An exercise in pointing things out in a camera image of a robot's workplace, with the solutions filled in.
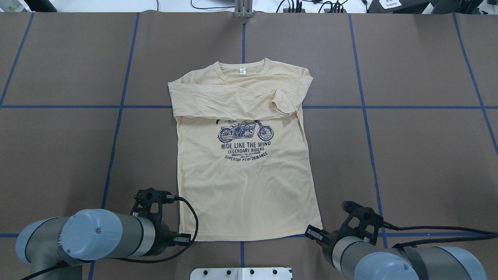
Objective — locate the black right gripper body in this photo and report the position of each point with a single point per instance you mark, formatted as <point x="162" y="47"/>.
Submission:
<point x="329" y="238"/>

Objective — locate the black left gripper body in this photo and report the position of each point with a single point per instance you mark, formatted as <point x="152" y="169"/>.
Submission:
<point x="165" y="235"/>

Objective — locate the cream long sleeve shirt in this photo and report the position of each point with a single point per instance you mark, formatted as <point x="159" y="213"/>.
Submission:
<point x="242" y="153"/>

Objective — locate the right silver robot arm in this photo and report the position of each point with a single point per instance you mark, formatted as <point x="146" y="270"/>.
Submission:
<point x="357" y="259"/>

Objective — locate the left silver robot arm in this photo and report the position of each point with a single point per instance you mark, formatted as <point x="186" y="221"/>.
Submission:
<point x="56" y="248"/>

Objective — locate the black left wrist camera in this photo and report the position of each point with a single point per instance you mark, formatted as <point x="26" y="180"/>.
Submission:
<point x="148" y="204"/>

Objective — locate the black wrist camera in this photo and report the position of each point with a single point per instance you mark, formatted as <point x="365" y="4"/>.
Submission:
<point x="369" y="222"/>
<point x="148" y="204"/>

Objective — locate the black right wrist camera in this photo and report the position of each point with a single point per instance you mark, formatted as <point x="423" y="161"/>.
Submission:
<point x="369" y="222"/>

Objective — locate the white pedestal column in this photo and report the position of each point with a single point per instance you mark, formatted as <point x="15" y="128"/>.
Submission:
<point x="257" y="273"/>

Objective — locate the aluminium frame post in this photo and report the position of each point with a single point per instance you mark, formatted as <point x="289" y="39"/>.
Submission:
<point x="243" y="9"/>

